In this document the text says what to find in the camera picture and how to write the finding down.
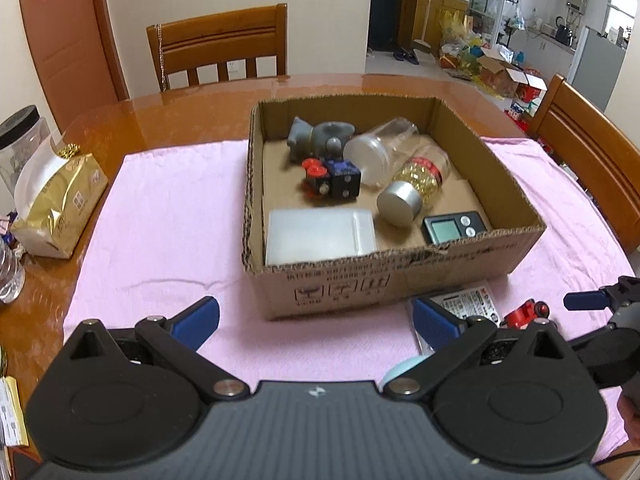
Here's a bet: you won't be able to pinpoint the cardboard box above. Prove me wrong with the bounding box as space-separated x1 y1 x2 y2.
476 54 532 99
242 96 547 322

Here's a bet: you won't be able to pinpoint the person's right hand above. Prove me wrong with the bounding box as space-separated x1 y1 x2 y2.
618 387 640 447

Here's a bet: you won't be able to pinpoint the white translucent plastic box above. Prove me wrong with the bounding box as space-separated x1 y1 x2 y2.
265 208 379 266

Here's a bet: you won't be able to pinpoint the cardboard box on floor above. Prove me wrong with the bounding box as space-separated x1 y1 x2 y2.
476 54 532 99

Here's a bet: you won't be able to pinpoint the grey labelled packet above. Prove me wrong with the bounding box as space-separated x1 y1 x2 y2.
409 284 503 352

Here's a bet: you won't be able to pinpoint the phone in red case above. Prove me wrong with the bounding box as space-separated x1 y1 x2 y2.
10 449 45 480

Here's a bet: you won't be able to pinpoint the wooden chair with striped back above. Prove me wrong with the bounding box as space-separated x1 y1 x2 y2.
527 74 640 257

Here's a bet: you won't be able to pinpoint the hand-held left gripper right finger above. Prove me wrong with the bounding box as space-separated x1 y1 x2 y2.
385 297 574 403

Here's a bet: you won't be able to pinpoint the red toy train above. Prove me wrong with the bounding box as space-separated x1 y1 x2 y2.
501 300 552 332

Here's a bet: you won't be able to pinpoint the brown wooden door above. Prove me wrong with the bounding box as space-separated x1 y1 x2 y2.
15 0 129 132

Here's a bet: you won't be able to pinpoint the clear plastic jar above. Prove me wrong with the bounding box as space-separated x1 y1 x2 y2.
343 117 420 190

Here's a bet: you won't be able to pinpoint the wooden cabinet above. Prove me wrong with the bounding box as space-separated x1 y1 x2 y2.
407 0 471 54

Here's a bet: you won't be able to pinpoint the grey toy cat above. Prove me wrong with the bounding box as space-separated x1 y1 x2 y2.
287 116 355 166

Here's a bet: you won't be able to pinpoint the black digital pocket scale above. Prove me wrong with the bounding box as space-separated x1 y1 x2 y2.
422 212 484 246

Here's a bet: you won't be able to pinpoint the clear jar with black lid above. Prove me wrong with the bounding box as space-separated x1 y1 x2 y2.
0 105 52 202

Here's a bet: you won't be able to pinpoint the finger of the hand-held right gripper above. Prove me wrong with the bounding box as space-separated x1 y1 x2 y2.
563 275 640 312

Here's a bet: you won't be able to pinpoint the yellow capsule bottle silver cap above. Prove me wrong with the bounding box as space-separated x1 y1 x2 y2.
377 145 451 229

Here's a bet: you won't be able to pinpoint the grey refrigerator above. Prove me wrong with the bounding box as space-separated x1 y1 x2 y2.
567 26 629 112

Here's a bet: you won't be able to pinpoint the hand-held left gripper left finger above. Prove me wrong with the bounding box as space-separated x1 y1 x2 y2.
64 296 251 403

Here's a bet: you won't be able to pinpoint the wooden chair with slatted back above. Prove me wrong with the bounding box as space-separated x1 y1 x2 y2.
146 4 289 92

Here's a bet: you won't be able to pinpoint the blue and black toy train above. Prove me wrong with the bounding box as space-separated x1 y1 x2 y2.
301 156 362 200

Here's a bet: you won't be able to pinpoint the gold tissue pack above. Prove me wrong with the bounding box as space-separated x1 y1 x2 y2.
10 132 109 260

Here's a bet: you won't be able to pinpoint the light teal plastic case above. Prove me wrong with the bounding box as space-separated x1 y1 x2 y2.
380 355 432 394

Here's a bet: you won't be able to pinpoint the clear plastic water bottle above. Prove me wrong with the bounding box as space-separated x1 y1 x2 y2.
0 237 26 304

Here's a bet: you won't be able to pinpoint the small white booklet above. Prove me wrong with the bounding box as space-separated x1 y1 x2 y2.
0 376 29 449

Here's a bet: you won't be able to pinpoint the yellow plastic bags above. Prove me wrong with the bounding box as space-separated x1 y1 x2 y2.
437 9 482 77

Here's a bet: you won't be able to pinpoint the pink towel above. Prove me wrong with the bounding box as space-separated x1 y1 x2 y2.
63 137 637 458

